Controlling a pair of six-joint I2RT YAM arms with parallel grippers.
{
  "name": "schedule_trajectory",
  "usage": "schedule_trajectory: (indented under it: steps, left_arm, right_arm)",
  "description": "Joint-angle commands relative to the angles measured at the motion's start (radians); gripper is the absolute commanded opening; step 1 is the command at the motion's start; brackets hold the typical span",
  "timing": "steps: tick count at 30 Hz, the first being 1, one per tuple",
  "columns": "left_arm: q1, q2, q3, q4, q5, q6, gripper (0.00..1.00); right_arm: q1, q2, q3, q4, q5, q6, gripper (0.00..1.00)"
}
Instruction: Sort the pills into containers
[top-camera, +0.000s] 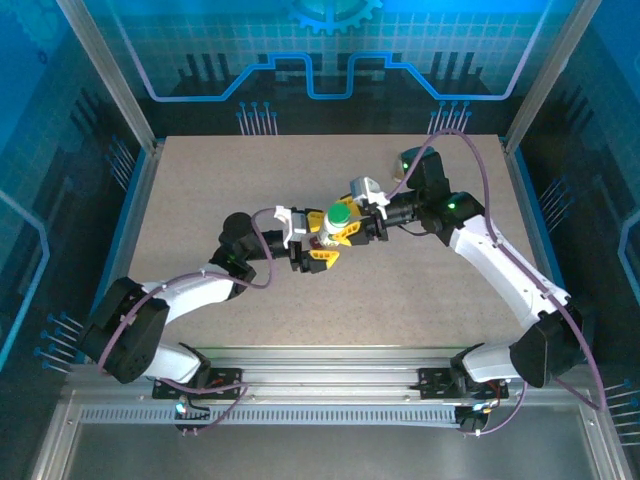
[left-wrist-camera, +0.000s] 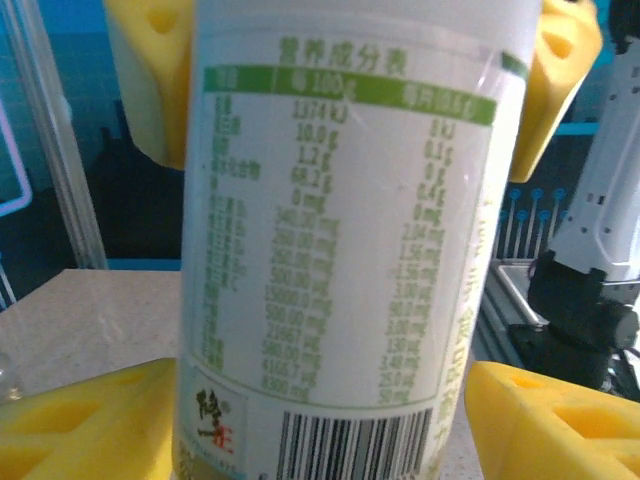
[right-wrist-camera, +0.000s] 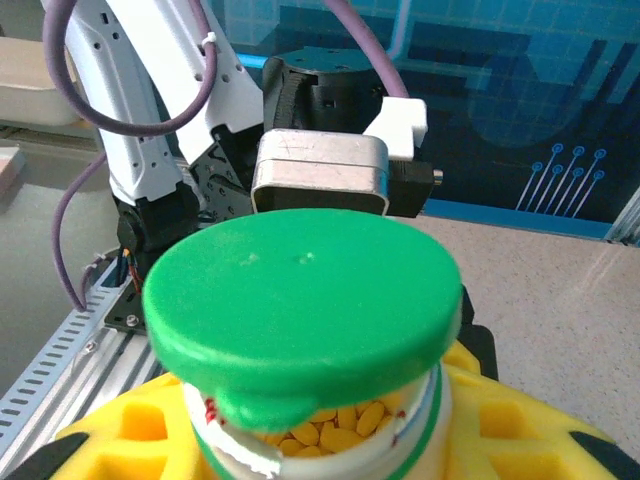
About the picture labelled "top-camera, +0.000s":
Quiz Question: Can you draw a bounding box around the grey slotted cable duct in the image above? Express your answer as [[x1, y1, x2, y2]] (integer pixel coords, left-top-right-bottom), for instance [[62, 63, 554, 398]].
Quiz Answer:
[[79, 404, 464, 427]]

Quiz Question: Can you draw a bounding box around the left black connector bracket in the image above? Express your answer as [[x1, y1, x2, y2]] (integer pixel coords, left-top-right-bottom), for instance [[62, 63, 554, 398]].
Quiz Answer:
[[172, 394, 212, 437]]

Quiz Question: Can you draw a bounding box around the left aluminium frame post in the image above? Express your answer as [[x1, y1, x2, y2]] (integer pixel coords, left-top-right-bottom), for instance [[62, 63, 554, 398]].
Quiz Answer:
[[55, 0, 165, 154]]

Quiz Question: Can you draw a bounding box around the right aluminium frame post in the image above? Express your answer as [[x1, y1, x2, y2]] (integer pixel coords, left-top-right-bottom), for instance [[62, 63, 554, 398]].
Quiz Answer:
[[501, 0, 605, 154]]

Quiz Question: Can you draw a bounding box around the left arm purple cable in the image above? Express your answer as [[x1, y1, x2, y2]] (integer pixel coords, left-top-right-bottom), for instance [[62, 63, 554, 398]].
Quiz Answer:
[[97, 208, 281, 437]]

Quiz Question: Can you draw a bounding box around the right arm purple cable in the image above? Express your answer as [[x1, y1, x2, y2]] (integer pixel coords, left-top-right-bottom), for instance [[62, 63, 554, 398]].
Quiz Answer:
[[384, 128, 607, 439]]

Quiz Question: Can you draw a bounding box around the black connector bracket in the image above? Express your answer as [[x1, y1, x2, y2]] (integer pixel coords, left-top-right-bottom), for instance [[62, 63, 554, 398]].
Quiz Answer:
[[457, 403, 494, 436], [172, 394, 212, 437]]

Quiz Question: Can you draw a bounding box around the right black connector bracket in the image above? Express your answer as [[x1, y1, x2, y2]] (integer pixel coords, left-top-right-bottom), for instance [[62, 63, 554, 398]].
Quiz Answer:
[[457, 403, 494, 436]]

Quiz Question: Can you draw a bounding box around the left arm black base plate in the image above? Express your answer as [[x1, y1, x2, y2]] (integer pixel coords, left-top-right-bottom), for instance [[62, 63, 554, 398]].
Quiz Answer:
[[152, 367, 245, 401]]

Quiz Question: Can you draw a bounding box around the white pill bottle green cap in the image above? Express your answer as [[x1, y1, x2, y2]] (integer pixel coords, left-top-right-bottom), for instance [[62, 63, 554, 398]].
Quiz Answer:
[[318, 201, 352, 247]]

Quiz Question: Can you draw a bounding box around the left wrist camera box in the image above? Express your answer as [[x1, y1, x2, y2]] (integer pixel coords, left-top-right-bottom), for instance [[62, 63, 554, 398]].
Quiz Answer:
[[273, 203, 309, 251]]

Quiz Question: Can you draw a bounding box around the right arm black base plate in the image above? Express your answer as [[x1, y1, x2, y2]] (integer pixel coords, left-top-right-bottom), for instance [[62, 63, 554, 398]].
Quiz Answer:
[[417, 367, 510, 401]]

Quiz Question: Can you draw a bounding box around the aluminium frame post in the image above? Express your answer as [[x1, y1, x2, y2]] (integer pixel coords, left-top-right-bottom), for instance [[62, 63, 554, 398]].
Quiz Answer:
[[55, 0, 165, 154], [501, 0, 605, 154]]

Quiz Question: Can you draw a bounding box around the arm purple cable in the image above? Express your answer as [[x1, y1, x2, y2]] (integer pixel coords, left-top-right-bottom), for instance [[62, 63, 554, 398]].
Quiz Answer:
[[97, 208, 281, 437], [384, 128, 607, 439]]

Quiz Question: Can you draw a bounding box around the left table side rail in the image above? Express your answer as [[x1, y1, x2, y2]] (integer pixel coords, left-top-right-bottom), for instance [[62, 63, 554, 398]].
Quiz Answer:
[[74, 139, 166, 366]]

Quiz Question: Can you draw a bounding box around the long aluminium mounting rail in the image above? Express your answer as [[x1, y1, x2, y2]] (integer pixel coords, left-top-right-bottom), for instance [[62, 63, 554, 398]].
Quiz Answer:
[[64, 346, 599, 407]]

